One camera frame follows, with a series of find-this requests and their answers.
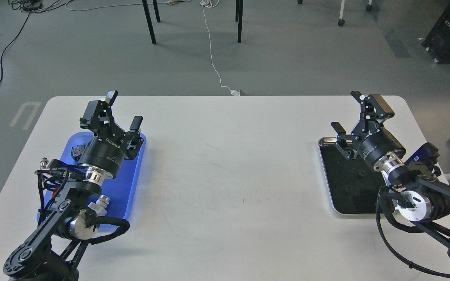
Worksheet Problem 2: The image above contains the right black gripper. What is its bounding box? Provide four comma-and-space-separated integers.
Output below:
330, 91, 406, 171

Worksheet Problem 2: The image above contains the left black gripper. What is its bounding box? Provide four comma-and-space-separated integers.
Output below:
78, 90, 144, 180

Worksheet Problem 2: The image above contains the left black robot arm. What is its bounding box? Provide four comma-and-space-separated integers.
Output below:
3, 90, 144, 281

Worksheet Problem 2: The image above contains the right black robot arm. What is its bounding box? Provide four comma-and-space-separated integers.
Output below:
331, 91, 450, 279

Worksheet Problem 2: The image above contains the yellow mushroom push button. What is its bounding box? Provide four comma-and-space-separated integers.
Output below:
70, 144, 86, 163

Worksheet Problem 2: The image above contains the silver metal tray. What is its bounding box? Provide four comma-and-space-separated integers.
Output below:
318, 137, 386, 216

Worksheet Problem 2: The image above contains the blue plastic tray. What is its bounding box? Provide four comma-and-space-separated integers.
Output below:
59, 132, 145, 219

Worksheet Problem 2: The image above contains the green white push button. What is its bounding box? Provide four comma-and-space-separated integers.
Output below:
88, 194, 110, 216

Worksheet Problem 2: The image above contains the white caster leg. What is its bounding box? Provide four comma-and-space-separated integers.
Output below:
337, 0, 373, 27

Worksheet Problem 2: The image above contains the black table leg left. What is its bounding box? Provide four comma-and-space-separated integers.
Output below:
142, 0, 161, 44

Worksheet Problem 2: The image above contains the black table leg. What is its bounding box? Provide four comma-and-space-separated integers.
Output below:
142, 0, 161, 44
235, 0, 244, 43

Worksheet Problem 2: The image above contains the black table leg right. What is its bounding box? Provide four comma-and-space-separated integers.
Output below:
235, 0, 244, 43

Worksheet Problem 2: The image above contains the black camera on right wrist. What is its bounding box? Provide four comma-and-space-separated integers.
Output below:
405, 142, 441, 176

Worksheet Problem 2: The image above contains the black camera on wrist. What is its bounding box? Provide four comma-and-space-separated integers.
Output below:
405, 142, 441, 176
34, 158, 72, 185

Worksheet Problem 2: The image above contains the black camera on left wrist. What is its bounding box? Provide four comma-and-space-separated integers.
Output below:
34, 158, 72, 185

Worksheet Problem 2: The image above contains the black floor cable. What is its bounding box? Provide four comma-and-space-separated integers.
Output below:
0, 0, 65, 140

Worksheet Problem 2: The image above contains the white floor cable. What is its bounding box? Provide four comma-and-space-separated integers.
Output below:
166, 0, 240, 96

